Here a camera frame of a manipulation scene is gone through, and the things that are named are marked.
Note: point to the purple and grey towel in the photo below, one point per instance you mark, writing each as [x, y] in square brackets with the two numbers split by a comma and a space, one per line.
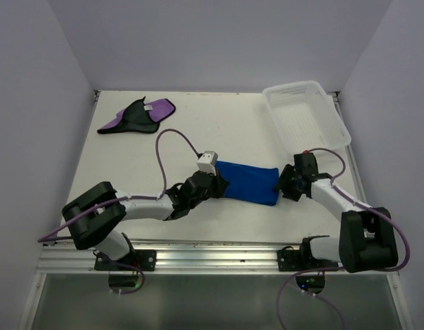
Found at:
[140, 117]

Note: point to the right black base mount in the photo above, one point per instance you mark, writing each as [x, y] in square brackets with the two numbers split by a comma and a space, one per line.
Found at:
[292, 260]

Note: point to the white plastic basket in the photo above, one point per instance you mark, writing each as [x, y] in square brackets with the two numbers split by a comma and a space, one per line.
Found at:
[305, 117]

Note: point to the blue towel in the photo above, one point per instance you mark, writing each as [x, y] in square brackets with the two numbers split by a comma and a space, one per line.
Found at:
[249, 183]

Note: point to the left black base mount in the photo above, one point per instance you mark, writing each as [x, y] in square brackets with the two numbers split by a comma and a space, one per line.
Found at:
[144, 260]

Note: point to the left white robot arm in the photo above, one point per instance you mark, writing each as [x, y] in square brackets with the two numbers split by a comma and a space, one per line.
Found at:
[92, 217]

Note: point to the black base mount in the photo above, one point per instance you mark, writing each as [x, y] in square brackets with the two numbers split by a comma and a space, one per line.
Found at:
[292, 260]
[144, 260]

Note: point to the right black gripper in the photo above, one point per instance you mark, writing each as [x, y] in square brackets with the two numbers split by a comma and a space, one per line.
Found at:
[288, 171]

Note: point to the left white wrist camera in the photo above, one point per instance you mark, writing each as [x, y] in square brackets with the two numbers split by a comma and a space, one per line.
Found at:
[207, 161]

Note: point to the aluminium frame rail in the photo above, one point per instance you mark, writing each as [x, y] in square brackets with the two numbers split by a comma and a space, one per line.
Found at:
[173, 258]

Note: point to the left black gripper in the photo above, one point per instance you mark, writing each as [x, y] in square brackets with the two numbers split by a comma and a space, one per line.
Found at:
[220, 183]

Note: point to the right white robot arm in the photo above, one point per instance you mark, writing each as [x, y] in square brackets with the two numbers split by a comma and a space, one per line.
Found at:
[366, 239]

